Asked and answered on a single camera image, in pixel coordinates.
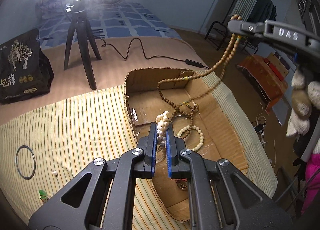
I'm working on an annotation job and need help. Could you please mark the dark hanging clothes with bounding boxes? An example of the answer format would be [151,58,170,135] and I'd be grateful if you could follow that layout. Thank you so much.
[247,0,277,23]

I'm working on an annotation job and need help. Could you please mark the dark thin bangle ring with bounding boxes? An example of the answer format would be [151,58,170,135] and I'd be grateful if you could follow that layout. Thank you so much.
[15,145,36,180]

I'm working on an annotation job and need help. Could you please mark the small cream bead bracelet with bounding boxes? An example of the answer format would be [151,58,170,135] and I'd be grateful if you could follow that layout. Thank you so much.
[176,124,205,152]

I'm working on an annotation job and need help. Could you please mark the black power cable with switch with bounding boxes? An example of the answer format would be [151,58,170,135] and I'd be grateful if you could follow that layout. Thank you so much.
[92,28,209,69]

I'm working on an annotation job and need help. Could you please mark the brown wooden bead necklace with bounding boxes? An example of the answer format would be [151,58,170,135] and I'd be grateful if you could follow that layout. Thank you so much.
[157,14,243,141]

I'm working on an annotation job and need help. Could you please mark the orange covered box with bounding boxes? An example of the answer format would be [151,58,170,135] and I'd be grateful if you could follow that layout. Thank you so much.
[236,54,288,113]

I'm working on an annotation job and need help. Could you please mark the white cables on floor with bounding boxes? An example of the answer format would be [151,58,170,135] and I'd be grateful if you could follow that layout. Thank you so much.
[251,102,278,171]

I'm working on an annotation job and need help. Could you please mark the right gloved hand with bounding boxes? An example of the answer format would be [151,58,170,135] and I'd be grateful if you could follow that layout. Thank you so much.
[285,66,320,155]

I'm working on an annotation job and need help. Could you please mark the cardboard box tray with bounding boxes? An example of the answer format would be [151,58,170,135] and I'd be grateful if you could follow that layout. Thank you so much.
[123,67,250,223]

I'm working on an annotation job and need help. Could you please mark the blue patterned bed quilt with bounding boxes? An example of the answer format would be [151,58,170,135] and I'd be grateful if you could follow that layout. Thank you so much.
[37,1,181,49]

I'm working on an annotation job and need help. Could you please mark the long cream bead necklace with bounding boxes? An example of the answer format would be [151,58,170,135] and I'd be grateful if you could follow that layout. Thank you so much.
[154,110,171,166]

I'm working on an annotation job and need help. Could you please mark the black snack bag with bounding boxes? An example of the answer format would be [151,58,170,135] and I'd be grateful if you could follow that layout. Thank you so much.
[1,28,54,104]

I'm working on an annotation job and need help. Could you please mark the yellow striped cloth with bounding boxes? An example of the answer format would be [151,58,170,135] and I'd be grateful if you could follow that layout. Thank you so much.
[1,83,278,222]

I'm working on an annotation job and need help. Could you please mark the green jade pendant red cord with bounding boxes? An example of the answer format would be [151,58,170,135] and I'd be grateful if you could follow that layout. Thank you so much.
[38,189,50,203]

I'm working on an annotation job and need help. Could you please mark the black clothes rack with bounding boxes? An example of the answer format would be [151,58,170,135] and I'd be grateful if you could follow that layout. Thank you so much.
[204,0,277,51]

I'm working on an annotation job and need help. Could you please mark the black tripod stand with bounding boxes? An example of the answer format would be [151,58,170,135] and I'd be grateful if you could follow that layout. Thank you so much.
[64,0,102,90]

